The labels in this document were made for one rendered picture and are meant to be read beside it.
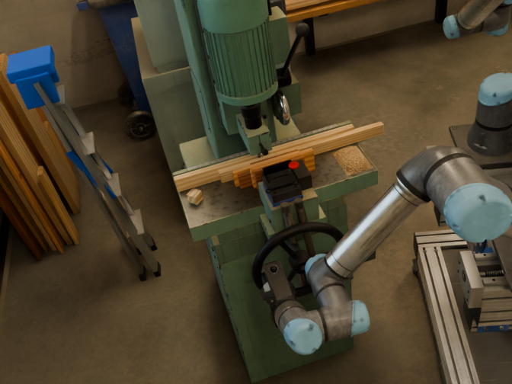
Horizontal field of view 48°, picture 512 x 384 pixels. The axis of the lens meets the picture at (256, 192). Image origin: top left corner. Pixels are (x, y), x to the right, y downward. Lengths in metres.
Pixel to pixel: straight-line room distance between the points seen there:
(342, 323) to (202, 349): 1.30
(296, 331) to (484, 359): 1.08
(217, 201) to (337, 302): 0.59
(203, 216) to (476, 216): 0.86
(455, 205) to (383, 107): 2.56
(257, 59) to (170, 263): 1.56
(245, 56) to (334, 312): 0.68
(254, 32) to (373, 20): 2.95
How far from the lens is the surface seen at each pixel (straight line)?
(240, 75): 1.57
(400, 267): 2.73
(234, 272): 1.89
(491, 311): 1.80
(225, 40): 1.53
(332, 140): 1.88
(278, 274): 1.45
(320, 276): 1.39
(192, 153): 2.16
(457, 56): 4.22
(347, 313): 1.33
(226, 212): 1.73
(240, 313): 2.05
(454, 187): 1.17
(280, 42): 1.85
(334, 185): 1.78
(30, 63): 2.27
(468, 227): 1.18
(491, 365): 2.23
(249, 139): 1.72
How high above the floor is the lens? 2.07
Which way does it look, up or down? 41 degrees down
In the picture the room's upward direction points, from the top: 11 degrees counter-clockwise
